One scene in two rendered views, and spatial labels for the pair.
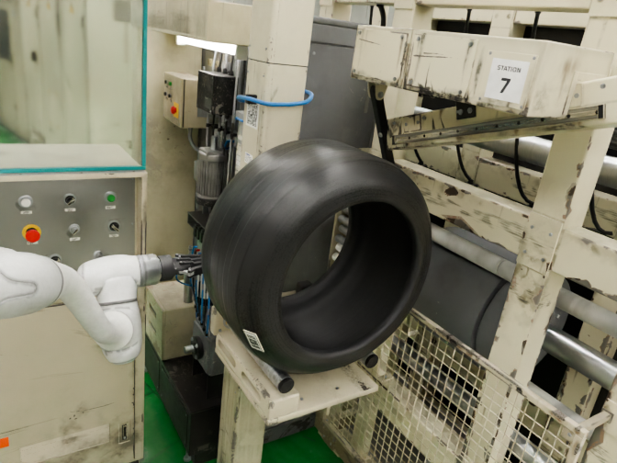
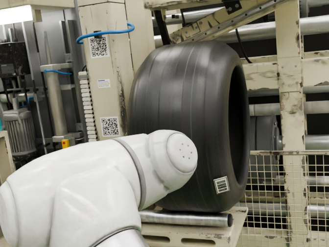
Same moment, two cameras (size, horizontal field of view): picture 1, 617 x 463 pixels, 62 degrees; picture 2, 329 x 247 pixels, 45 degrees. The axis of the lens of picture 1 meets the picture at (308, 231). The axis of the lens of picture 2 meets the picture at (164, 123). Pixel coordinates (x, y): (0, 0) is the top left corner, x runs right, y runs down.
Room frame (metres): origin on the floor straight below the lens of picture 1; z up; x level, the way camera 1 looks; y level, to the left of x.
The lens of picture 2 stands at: (0.16, 0.85, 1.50)
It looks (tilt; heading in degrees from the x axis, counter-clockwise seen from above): 11 degrees down; 326
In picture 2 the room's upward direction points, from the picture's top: 6 degrees counter-clockwise
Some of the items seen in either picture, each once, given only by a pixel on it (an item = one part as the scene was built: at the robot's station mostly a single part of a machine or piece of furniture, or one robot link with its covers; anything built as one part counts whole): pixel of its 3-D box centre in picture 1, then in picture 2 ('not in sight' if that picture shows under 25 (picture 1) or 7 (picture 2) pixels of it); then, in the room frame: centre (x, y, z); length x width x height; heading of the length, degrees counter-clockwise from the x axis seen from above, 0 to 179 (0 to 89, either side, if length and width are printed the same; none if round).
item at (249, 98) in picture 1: (274, 97); (105, 32); (1.50, 0.15, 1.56); 0.19 x 0.19 x 0.06; 34
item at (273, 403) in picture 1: (253, 367); (182, 234); (1.23, 0.10, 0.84); 0.36 x 0.09 x 0.06; 34
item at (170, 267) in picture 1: (173, 266); not in sight; (1.35, 0.38, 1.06); 0.09 x 0.08 x 0.07; 124
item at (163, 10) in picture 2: (376, 90); (159, 15); (1.57, -0.14, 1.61); 0.06 x 0.06 x 0.05; 34
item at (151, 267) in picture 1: (148, 269); not in sight; (1.31, 0.44, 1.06); 0.09 x 0.06 x 0.09; 34
